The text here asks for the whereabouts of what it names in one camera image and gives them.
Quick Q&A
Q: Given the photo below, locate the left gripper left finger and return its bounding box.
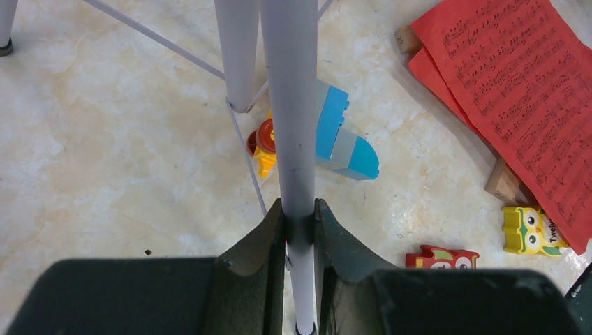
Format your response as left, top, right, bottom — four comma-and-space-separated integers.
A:
8, 200, 285, 334

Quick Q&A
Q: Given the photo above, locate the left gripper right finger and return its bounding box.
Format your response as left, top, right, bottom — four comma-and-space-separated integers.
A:
314, 199, 585, 334

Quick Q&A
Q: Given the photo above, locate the white music stand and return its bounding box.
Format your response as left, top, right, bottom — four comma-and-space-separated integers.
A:
1, 1, 323, 334

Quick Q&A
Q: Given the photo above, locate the red sheet music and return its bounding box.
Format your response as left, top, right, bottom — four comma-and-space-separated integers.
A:
411, 1, 591, 254
408, 47, 481, 136

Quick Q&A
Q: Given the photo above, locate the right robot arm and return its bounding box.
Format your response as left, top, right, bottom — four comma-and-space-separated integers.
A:
565, 265, 592, 334

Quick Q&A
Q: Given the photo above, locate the red owl toy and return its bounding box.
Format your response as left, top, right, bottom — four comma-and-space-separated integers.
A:
405, 244, 480, 269

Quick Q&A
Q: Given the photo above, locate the toy brick car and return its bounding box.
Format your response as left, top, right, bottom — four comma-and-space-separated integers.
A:
246, 80, 380, 181

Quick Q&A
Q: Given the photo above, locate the yellow owl toy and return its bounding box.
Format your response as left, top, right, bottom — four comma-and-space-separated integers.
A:
501, 207, 570, 257

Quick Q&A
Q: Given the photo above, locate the wooden block lower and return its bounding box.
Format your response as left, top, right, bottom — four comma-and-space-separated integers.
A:
484, 158, 535, 205

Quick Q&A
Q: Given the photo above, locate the wooden block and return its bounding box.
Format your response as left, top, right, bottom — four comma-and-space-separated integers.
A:
394, 25, 423, 54
484, 158, 535, 205

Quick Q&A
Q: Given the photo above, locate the wooden block upper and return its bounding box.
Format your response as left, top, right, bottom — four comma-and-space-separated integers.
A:
394, 25, 423, 54

